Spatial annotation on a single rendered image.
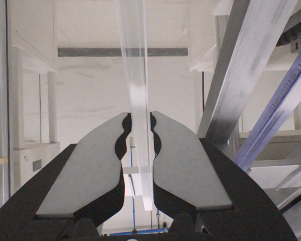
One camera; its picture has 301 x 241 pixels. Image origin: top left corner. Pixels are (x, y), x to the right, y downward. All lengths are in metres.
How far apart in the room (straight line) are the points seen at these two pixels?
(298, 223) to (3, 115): 0.82
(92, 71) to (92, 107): 0.43
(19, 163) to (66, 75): 1.55
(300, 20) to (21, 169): 1.02
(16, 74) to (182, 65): 1.75
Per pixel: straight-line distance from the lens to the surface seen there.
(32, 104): 2.28
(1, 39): 0.69
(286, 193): 0.51
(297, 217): 0.58
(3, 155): 0.63
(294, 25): 0.71
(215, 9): 0.22
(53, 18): 1.17
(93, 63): 2.14
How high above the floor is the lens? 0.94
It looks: 2 degrees down
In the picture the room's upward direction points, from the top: 177 degrees clockwise
